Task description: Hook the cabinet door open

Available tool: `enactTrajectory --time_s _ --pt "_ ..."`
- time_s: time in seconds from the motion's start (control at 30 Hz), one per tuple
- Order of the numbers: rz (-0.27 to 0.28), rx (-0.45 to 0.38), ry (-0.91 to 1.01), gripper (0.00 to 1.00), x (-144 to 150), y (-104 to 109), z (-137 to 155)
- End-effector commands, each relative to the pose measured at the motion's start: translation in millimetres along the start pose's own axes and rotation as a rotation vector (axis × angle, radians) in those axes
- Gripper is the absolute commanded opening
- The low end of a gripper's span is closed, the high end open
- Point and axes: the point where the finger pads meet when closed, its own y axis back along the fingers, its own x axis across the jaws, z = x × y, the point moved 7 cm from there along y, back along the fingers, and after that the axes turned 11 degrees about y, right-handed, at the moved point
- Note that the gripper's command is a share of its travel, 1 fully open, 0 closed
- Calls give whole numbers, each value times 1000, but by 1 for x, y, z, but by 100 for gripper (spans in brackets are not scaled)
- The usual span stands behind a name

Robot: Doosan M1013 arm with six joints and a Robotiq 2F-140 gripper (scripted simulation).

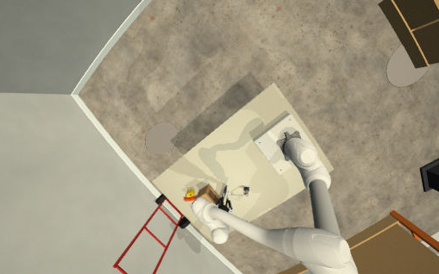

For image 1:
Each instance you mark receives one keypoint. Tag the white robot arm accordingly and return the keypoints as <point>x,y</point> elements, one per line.
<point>321,251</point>

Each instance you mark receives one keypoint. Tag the brown wooden cabinet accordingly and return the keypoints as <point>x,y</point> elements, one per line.
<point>209,194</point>

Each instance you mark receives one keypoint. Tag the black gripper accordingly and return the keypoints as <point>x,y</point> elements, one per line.
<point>223,206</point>

